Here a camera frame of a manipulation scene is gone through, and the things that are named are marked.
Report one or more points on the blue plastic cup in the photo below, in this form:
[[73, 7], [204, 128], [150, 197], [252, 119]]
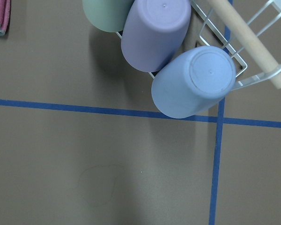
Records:
[[193, 82]]

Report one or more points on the white wire cup rack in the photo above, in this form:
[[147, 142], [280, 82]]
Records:
[[271, 70]]

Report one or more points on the green plastic cup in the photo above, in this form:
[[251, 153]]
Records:
[[107, 15]]

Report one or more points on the purple plastic cup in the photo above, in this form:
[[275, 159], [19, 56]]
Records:
[[153, 32]]

